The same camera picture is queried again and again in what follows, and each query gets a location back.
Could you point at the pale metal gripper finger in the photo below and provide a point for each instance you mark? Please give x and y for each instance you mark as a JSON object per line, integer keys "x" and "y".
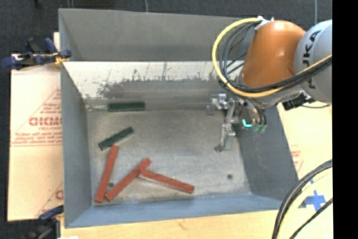
{"x": 230, "y": 141}
{"x": 223, "y": 137}

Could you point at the grey metal bin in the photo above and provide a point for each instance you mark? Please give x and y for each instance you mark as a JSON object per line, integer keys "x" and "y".
{"x": 167, "y": 137}

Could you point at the red-brown flat block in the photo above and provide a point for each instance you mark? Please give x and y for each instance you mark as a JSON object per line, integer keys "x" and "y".
{"x": 167, "y": 181}
{"x": 127, "y": 180}
{"x": 107, "y": 173}

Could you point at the dark green flat block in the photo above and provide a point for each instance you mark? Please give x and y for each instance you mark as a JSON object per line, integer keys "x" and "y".
{"x": 126, "y": 107}
{"x": 116, "y": 138}

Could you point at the brown cardboard board, red print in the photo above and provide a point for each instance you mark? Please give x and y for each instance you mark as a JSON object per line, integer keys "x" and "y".
{"x": 33, "y": 98}

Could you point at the black cylinder on white bracket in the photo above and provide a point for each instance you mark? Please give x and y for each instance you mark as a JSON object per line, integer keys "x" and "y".
{"x": 293, "y": 103}

